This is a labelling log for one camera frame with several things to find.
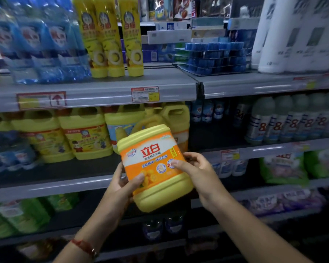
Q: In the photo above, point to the group of white bottles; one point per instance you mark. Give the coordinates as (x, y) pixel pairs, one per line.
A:
(230, 168)

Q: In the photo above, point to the small green refill pouch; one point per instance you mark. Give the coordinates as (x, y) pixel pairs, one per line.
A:
(63, 202)

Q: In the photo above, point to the long white carton box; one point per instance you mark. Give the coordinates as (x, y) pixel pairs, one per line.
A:
(168, 36)

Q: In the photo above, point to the large white wrapped roll pack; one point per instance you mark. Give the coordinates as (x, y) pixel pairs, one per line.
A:
(304, 32)

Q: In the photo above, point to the person's left hand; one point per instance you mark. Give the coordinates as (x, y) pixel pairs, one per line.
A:
(113, 201)

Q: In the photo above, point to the small blue refill pouches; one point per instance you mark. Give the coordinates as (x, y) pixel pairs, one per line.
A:
(8, 156)

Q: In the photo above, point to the yellow detergent jug blue label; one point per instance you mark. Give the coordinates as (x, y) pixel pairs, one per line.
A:
(120, 120)

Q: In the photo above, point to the purple detergent pouches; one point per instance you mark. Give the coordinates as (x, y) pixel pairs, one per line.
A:
(285, 201)

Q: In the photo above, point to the person's left thumb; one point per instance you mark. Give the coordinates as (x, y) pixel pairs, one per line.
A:
(134, 184)

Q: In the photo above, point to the yellow detergent jug orange label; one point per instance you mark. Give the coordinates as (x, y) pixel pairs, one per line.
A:
(159, 172)
(178, 117)

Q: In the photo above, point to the slim white wrapped roll pack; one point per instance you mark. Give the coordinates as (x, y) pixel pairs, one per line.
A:
(261, 32)

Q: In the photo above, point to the blue clear refill pouch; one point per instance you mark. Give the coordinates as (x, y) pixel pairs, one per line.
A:
(5, 38)
(68, 43)
(35, 43)

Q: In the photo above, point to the yellow squeeze detergent bottle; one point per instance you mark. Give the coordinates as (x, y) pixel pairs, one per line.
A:
(131, 35)
(89, 38)
(109, 38)

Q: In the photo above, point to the green white refill pouches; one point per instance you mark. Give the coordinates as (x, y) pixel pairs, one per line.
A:
(16, 219)

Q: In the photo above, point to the green detergent pouch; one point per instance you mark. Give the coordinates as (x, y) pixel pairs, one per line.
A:
(325, 162)
(283, 169)

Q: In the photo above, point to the person's right thumb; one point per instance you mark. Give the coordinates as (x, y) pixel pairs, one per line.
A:
(181, 165)

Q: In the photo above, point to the person's right forearm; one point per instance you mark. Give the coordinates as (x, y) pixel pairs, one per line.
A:
(252, 232)

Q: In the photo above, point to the colourful hanging product packs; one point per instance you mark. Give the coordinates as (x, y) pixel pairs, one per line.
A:
(167, 8)

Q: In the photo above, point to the red yellow arrow price tag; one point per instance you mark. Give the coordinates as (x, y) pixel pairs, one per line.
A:
(41, 100)

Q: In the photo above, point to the person's right hand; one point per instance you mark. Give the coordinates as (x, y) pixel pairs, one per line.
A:
(205, 180)

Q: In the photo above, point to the stack of blue plastic trays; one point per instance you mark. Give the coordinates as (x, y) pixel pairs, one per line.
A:
(213, 58)

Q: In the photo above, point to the row of green-capped white bottles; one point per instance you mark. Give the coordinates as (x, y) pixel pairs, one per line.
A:
(290, 120)

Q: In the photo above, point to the small blue white bottle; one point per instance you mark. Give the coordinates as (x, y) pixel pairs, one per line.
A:
(218, 109)
(196, 110)
(207, 110)

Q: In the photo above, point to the dark hanging product packs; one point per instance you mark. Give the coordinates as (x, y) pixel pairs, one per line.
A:
(230, 5)

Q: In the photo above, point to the grey metal shelf board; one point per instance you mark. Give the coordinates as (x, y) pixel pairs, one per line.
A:
(98, 90)
(277, 190)
(57, 186)
(263, 83)
(268, 147)

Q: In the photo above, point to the white yellow price tag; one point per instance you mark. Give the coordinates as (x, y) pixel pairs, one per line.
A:
(230, 155)
(145, 94)

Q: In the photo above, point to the dark clear bottles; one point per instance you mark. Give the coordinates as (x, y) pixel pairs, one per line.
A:
(163, 227)

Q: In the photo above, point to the person's left forearm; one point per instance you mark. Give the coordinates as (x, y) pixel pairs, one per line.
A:
(82, 243)

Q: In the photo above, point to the yellow detergent jug cartoon label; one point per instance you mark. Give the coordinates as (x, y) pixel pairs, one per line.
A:
(85, 136)
(43, 136)
(0, 125)

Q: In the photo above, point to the pile of blue white boxes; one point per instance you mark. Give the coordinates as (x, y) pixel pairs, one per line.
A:
(159, 53)

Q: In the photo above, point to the blurred red yellow price tag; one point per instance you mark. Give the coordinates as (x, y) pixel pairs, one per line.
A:
(304, 82)

